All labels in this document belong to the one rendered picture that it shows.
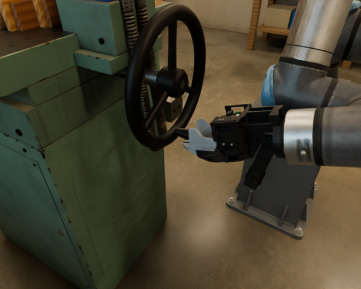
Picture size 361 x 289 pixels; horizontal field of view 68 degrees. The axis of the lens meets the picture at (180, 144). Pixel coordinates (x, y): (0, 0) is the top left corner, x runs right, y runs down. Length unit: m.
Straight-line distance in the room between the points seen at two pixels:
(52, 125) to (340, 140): 0.51
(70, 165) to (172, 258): 0.68
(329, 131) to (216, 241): 0.92
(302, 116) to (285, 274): 0.89
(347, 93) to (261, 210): 0.91
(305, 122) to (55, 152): 0.48
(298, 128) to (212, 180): 1.09
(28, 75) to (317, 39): 0.50
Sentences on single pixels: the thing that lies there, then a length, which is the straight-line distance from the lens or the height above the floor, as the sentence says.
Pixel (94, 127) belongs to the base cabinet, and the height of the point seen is 0.68.
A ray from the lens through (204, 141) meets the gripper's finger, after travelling 0.51.
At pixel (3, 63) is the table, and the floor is 0.89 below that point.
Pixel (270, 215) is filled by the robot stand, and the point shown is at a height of 0.03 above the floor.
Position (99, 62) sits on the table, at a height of 0.86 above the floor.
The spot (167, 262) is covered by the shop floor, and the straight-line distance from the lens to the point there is 1.20.
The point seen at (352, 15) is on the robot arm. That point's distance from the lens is 1.01.
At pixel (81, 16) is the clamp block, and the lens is 0.58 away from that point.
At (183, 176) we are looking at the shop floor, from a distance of 1.50.
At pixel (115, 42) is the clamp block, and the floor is 0.90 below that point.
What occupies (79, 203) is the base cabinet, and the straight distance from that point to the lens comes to 0.75.
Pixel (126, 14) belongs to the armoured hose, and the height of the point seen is 0.94.
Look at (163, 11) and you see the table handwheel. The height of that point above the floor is 0.95.
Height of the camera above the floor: 1.05
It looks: 37 degrees down
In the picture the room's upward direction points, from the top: straight up
